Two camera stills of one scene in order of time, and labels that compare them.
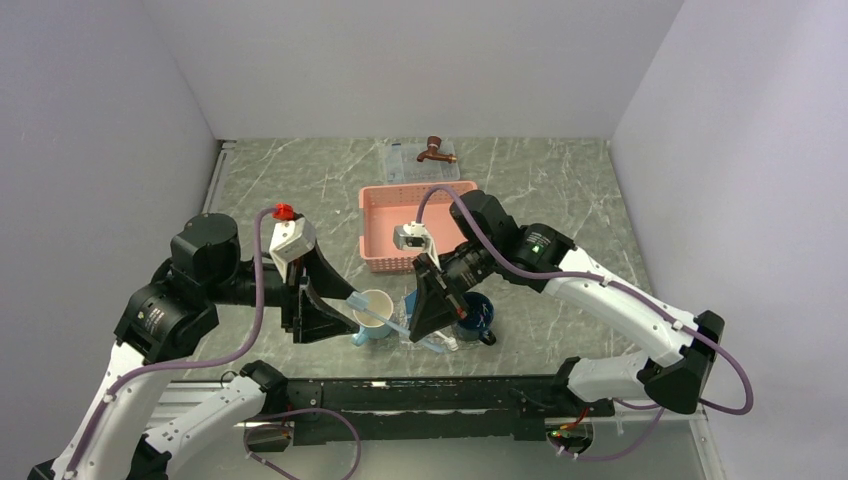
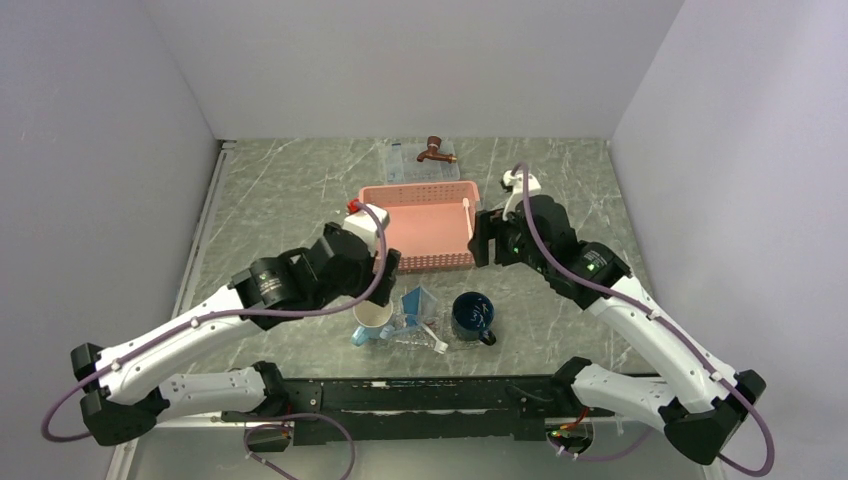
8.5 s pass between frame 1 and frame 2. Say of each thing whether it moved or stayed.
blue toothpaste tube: stayed
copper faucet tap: stayed
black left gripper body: moved
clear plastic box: stayed
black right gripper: moved
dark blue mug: stayed
